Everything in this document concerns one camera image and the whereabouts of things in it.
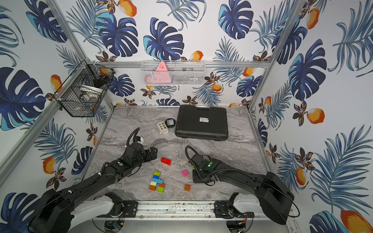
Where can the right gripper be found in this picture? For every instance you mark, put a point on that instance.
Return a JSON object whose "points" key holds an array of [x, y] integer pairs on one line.
{"points": [[194, 179]]}

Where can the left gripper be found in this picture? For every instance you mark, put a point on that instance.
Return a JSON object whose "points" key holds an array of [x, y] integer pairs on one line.
{"points": [[147, 154]]}

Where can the pink lego brick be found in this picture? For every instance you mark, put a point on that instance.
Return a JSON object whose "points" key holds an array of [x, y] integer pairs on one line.
{"points": [[185, 173]]}

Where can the light green orange lego stack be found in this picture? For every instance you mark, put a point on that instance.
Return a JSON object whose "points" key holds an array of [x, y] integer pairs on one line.
{"points": [[153, 186]]}

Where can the light blue long lego brick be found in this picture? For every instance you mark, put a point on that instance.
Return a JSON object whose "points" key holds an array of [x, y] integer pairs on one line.
{"points": [[158, 181]]}

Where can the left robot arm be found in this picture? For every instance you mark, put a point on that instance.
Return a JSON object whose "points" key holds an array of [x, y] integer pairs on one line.
{"points": [[60, 211]]}

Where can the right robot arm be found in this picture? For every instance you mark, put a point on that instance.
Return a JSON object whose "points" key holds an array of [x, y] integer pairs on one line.
{"points": [[275, 199]]}

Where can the red long lego brick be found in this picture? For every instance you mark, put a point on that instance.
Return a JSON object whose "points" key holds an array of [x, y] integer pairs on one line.
{"points": [[166, 161]]}

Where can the white remote control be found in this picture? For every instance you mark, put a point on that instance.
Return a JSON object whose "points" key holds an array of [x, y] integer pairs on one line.
{"points": [[162, 127]]}

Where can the black plastic tool case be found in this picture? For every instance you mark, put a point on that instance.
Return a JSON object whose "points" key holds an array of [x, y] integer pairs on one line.
{"points": [[209, 123]]}

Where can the black round tape measure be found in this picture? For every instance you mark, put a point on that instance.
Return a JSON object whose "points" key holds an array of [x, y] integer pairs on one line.
{"points": [[170, 122]]}

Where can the pink triangle card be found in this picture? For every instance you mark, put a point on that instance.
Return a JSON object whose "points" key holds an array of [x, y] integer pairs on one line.
{"points": [[161, 75]]}

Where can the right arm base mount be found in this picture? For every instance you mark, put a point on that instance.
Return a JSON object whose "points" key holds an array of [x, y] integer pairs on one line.
{"points": [[227, 211]]}

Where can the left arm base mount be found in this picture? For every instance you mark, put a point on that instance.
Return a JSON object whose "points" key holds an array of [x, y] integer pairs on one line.
{"points": [[125, 209]]}

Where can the aluminium front rail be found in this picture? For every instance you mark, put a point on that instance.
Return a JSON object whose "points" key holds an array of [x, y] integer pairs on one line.
{"points": [[165, 210]]}

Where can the black wire basket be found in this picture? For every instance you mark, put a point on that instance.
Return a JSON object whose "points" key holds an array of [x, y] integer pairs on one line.
{"points": [[88, 87]]}

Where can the clear wall tray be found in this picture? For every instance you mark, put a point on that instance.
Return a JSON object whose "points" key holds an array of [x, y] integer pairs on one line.
{"points": [[181, 72]]}

